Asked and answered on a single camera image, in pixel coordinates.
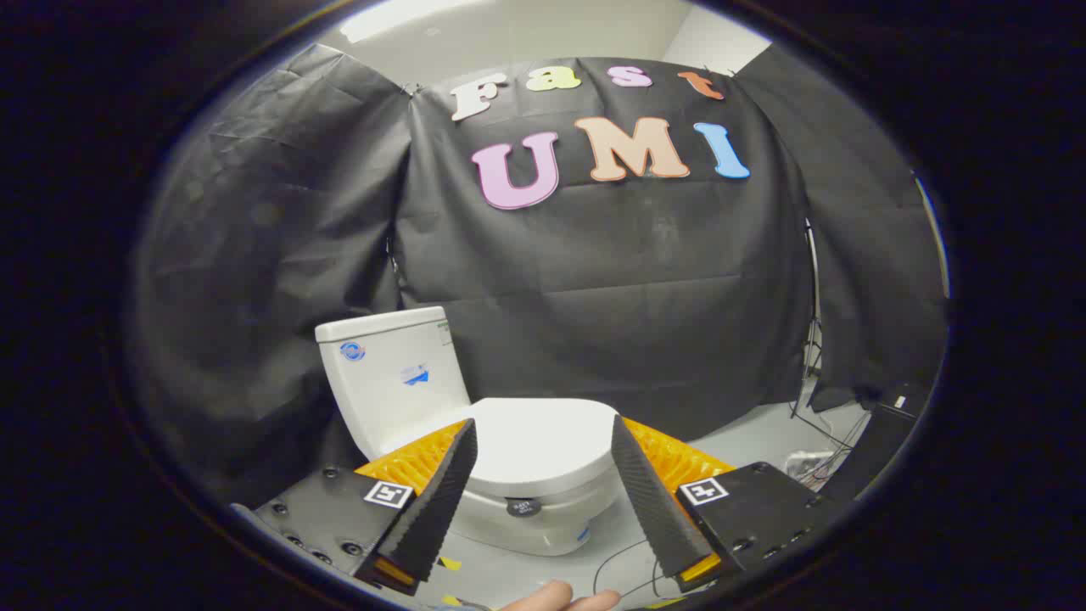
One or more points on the black box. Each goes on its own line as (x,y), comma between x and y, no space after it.
(882,433)

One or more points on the thin metal backdrop stand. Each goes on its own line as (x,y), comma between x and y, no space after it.
(814,288)

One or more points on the white toilet lid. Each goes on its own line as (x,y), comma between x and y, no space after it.
(543,445)

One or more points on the black backdrop cloth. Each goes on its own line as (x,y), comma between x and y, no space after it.
(594,297)

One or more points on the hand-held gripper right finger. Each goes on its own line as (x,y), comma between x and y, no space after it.
(653,501)

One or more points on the white ceramic toilet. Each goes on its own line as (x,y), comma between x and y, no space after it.
(390,373)

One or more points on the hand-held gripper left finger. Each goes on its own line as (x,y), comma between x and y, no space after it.
(437,501)

